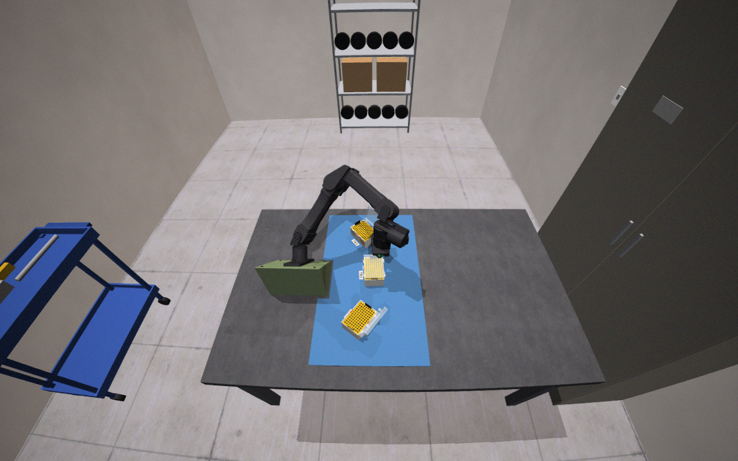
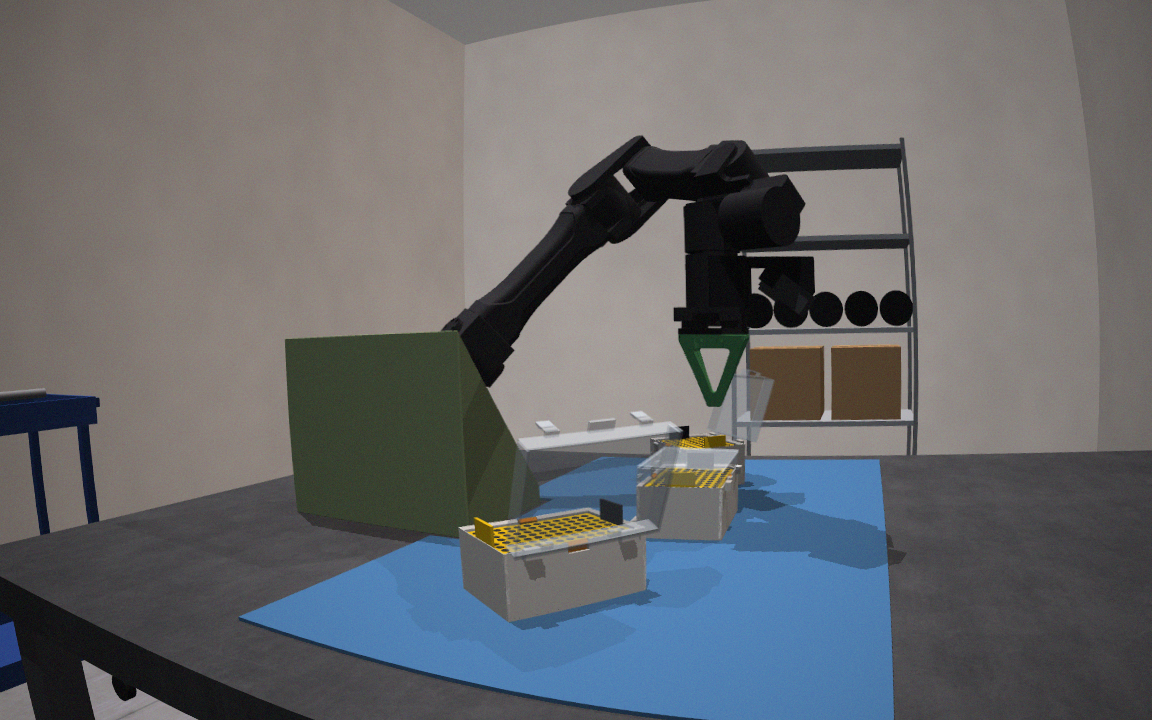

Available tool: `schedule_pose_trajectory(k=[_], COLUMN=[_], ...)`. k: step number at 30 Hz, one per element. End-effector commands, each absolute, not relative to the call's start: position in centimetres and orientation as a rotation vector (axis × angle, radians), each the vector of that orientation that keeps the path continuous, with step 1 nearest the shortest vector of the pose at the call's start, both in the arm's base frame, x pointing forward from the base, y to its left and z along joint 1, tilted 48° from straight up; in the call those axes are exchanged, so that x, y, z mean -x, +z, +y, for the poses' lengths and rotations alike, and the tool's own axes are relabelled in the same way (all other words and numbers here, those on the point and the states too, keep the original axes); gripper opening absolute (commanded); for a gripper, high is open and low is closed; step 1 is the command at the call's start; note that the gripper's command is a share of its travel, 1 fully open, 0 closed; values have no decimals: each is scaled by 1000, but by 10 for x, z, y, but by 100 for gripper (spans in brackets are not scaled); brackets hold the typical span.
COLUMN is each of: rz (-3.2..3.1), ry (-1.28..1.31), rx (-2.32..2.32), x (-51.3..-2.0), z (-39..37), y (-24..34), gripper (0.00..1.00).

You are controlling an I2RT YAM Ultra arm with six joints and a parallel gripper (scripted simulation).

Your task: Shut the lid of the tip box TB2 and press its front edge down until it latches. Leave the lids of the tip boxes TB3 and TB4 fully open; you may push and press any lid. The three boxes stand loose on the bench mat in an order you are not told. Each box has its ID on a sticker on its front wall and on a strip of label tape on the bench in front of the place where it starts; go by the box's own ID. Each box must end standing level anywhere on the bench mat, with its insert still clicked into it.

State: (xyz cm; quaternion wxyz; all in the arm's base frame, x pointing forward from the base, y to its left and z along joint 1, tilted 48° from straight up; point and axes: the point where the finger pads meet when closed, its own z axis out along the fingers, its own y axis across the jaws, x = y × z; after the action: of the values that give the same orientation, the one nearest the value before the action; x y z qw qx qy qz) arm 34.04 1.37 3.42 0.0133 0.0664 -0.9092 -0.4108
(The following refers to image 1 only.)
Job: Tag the blue bench mat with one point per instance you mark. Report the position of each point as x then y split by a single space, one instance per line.
400 337

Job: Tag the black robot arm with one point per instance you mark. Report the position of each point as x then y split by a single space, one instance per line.
335 184

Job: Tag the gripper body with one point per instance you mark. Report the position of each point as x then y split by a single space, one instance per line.
376 247

